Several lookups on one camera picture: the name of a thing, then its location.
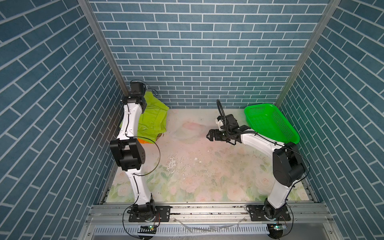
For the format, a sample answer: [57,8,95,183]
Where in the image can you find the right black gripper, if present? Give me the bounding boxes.
[205,128,231,142]

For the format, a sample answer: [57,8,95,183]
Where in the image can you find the light green garment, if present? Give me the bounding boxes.
[117,91,169,140]

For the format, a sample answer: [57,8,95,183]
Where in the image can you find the orange shorts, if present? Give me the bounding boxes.
[137,137,156,144]

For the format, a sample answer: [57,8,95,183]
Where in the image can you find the green perforated plastic basket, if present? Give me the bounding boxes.
[244,104,300,144]

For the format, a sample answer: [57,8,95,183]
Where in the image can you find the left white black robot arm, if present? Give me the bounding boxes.
[110,94,155,214]

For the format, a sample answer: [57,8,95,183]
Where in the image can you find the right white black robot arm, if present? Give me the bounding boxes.
[207,114,307,211]

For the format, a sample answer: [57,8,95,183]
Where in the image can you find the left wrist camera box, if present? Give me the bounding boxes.
[130,80,147,96]

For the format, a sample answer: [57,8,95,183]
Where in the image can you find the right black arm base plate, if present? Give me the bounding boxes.
[246,204,291,222]

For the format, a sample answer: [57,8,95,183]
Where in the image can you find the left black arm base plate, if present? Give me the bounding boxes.
[127,205,171,223]

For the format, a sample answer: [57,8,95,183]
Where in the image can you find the left aluminium corner post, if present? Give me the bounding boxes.
[78,0,129,97]

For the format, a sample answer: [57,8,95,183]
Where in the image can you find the aluminium corner post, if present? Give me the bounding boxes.
[274,0,341,108]
[78,0,129,97]

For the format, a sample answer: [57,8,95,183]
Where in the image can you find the aluminium front rail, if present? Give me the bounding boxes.
[85,201,335,226]

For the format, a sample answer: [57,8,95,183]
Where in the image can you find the right aluminium corner post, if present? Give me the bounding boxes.
[274,0,341,108]

